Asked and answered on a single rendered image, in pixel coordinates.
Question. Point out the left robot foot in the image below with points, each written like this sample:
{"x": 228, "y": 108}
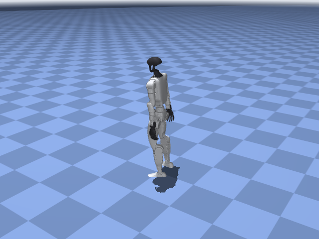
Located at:
{"x": 157, "y": 175}

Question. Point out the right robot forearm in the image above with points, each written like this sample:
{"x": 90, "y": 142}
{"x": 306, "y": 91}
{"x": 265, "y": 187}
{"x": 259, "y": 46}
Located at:
{"x": 167, "y": 103}

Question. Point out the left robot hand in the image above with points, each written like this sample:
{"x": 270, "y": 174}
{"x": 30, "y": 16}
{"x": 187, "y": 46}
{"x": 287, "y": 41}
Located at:
{"x": 153, "y": 132}

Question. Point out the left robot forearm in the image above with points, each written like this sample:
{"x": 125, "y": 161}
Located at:
{"x": 152, "y": 116}

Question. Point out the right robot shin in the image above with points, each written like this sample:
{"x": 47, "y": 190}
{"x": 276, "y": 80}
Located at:
{"x": 166, "y": 151}

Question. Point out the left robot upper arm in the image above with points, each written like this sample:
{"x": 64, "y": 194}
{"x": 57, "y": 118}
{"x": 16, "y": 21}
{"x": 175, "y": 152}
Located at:
{"x": 151, "y": 91}

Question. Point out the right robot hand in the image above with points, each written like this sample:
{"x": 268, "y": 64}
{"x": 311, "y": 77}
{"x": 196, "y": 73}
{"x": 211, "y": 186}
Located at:
{"x": 171, "y": 116}

